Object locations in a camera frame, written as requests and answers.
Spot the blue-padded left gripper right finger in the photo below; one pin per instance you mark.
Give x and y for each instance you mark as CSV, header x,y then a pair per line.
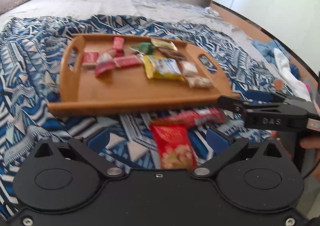
x,y
225,149

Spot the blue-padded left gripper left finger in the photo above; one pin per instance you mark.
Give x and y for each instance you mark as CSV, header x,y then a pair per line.
x,y
87,150

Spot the dark red coffee stick packet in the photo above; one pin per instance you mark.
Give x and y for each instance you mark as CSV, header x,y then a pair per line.
x,y
192,118

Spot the red Martha nut bag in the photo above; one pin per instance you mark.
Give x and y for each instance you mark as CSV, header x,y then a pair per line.
x,y
174,147

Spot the cream sandwich biscuit packet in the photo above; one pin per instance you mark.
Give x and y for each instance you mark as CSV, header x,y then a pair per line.
x,y
198,82

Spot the pink white pastry packet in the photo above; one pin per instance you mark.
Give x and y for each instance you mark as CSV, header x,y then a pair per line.
x,y
105,63

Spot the red Biscoff biscuit packet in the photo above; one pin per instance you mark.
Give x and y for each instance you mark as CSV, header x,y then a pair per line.
x,y
89,60

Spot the white pastry clear packet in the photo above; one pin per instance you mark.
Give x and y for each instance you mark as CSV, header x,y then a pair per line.
x,y
187,69

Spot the red clear cracker packet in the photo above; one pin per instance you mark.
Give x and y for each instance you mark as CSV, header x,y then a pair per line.
x,y
127,61

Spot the yellow wafer snack packet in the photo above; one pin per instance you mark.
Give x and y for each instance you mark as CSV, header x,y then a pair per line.
x,y
161,68

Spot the red chocolate bar wrapper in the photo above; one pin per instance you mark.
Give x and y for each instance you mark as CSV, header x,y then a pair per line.
x,y
118,46

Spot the brown chocolate cake packet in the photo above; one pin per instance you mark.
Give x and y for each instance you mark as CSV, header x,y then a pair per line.
x,y
173,54

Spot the green pea snack packet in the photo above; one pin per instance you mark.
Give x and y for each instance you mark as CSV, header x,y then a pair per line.
x,y
143,48

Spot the gold foil snack packet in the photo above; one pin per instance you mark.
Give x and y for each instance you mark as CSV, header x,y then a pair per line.
x,y
168,45

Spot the person's right hand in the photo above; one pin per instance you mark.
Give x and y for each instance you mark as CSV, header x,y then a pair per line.
x,y
306,143

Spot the light blue cloth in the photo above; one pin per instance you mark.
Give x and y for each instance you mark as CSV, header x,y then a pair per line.
x,y
266,49

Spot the wooden serving tray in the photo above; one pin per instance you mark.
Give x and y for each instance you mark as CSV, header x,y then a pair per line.
x,y
129,90

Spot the blue white patterned blanket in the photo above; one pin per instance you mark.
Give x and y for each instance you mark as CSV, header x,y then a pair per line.
x,y
31,53

